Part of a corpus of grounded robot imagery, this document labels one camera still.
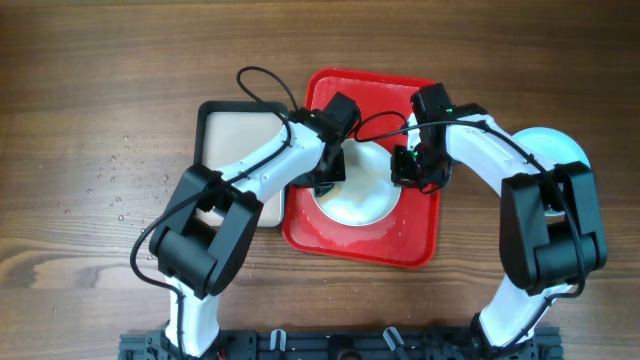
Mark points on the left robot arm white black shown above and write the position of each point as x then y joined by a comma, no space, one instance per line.
202,238

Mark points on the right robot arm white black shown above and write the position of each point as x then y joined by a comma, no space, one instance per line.
551,235

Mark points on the white plate with red stain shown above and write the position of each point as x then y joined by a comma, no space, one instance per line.
367,195

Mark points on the black tray with soapy water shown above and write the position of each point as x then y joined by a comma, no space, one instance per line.
226,133

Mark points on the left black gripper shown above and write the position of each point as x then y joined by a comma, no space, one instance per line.
333,175

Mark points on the red plastic tray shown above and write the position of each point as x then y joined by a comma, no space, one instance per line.
406,237

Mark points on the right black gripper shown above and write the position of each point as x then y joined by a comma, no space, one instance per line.
402,177

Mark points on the light blue plate front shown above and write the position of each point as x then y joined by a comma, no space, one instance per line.
551,144

